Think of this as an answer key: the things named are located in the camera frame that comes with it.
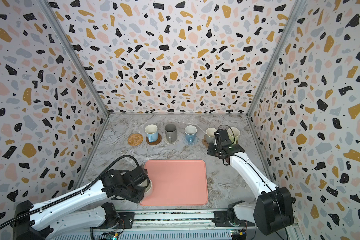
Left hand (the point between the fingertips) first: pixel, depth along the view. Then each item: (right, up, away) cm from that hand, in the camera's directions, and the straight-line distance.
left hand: (145, 196), depth 73 cm
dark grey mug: (+10, +30, +25) cm, 40 cm away
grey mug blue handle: (+22, +30, +30) cm, 48 cm away
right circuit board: (+45, -18, -1) cm, 49 cm away
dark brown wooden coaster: (-2, +23, +30) cm, 38 cm away
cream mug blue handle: (-3, +31, +27) cm, 41 cm away
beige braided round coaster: (+8, +23, +30) cm, 38 cm away
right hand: (+34, +23, +12) cm, 43 cm away
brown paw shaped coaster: (+32, +23, +32) cm, 51 cm away
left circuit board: (-15, -17, -2) cm, 23 cm away
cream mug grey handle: (+35, +28, +24) cm, 51 cm away
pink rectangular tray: (+15, +3, +10) cm, 18 cm away
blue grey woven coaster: (+20, +23, +31) cm, 43 cm away
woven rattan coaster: (-17, +25, +33) cm, 45 cm away
